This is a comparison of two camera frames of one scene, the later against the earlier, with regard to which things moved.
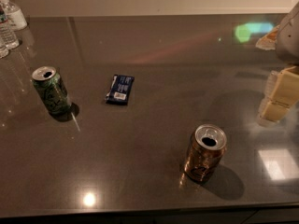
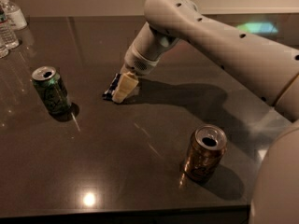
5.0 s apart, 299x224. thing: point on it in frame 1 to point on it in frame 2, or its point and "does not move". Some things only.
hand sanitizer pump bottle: [15, 16] does not move
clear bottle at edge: [4, 49] does not move
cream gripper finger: [283, 87] to [135, 64]
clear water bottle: [7, 38] does not move
